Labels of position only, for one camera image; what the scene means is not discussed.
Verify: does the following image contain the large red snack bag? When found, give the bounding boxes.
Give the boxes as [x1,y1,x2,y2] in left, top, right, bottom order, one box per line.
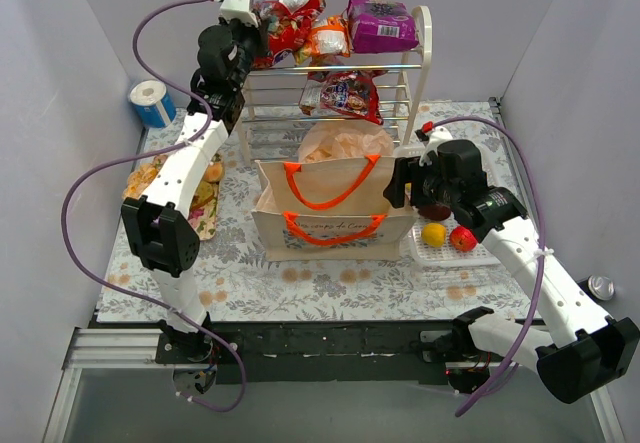
[253,0,326,69]

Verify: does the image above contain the orange snack packet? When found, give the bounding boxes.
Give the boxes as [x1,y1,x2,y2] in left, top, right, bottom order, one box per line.
[294,15,351,66]

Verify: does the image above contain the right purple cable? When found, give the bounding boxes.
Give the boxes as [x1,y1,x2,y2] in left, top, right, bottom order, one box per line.
[424,115,546,418]

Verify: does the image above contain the white metal shelf rack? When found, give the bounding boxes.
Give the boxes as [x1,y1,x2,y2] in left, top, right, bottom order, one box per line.
[234,4,433,164]

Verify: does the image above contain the canvas tote bag orange handles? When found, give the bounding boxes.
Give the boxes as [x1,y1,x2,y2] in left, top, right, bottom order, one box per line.
[252,154,416,262]

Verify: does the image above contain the bread loaf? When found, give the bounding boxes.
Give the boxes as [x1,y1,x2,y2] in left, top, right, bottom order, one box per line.
[122,155,167,199]

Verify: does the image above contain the floral bread tray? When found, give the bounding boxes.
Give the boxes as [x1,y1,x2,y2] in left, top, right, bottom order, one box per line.
[134,150,224,242]

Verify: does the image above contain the yellow lemon toy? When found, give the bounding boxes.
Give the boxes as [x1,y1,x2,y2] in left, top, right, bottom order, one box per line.
[421,223,447,248]

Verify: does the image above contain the red apple toy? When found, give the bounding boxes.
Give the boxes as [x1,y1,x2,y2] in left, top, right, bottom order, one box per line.
[449,226,478,253]

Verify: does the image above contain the dark red beet toy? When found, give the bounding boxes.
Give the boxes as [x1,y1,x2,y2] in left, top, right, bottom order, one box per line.
[417,204,451,222]

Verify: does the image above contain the metal can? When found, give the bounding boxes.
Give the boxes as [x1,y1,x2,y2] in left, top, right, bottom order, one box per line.
[586,275,615,301]

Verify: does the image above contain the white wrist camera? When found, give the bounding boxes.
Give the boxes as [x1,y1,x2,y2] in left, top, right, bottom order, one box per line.
[415,121,453,166]
[212,0,259,28]

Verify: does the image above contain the white plastic basket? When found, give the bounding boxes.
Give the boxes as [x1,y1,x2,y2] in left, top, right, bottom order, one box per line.
[393,143,503,268]

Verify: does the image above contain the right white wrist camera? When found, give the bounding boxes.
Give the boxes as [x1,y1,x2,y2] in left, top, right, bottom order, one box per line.
[415,121,453,166]

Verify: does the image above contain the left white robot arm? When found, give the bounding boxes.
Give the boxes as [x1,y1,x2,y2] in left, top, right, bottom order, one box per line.
[121,10,267,362]

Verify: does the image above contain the purple snack bag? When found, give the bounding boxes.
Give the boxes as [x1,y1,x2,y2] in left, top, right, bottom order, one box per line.
[346,0,419,54]

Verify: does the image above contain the red candy bag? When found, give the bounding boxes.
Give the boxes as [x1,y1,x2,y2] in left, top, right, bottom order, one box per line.
[298,56,387,126]

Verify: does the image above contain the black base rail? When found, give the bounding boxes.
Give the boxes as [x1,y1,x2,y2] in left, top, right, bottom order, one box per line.
[154,320,506,387]

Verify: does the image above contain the peach plastic grocery bag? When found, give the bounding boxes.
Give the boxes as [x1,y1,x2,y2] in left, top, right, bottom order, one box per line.
[298,120,394,163]

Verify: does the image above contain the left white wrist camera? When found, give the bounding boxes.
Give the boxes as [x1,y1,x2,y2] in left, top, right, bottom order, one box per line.
[212,0,259,28]

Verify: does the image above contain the toilet paper roll blue wrap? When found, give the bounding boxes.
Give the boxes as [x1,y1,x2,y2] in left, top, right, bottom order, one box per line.
[128,80,176,129]

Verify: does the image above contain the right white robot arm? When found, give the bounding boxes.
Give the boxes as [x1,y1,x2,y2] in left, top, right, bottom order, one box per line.
[383,140,639,403]

